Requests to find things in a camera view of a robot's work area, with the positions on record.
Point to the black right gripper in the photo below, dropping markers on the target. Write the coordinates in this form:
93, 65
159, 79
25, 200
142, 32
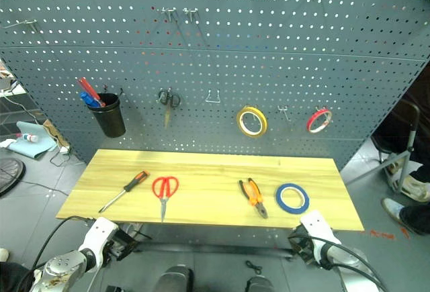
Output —
302, 246

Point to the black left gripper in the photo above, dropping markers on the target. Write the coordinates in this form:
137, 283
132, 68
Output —
123, 243

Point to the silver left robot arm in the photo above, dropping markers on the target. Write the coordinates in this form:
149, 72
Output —
64, 270

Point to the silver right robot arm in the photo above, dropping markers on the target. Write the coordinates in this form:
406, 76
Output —
349, 265

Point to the red and blue tools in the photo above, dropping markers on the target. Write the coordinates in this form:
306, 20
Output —
88, 88

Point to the grey metal pegboard wall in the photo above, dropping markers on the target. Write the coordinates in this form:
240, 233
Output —
215, 63

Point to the blue tape roll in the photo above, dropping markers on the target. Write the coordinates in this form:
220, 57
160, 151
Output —
281, 203

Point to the dark rounded shape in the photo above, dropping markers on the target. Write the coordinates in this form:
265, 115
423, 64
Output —
176, 278
259, 284

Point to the white sneaker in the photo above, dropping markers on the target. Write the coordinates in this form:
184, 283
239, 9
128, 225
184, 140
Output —
393, 209

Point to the dark trouser leg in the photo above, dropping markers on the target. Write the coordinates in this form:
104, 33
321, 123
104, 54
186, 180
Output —
416, 218

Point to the red tape roll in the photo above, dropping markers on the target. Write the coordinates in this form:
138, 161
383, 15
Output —
310, 125

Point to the beige sneaker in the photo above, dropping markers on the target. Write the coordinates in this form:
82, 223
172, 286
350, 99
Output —
415, 189

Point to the black plastic cup holder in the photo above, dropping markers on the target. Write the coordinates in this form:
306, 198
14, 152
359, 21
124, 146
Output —
109, 117

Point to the brown cardboard piece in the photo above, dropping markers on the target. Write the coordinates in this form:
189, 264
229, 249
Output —
55, 134

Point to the teal cloth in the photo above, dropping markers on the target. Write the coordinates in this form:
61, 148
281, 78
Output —
33, 146

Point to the black round wheel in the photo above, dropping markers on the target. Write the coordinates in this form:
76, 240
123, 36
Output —
8, 176

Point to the small silver peg hook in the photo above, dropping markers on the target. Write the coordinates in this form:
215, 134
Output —
284, 112

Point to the yellow tape roll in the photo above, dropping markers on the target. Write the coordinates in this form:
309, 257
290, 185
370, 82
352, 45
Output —
240, 125

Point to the clear plastic bottle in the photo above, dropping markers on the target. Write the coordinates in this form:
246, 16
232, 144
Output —
27, 137

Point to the silver double peg hook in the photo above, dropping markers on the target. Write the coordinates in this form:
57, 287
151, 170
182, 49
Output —
168, 12
191, 12

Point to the long silver peg hook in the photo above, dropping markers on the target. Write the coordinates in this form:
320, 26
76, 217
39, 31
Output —
21, 23

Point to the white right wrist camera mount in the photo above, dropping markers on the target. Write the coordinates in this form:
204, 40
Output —
317, 230

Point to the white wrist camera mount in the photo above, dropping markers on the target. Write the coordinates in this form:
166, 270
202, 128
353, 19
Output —
99, 235
317, 230

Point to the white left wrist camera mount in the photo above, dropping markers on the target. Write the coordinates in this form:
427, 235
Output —
99, 235

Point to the black table frame bar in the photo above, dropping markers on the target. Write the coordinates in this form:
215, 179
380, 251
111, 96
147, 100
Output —
215, 250

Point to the grey metal chair frame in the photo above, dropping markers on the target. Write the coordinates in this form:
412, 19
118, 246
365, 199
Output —
408, 144

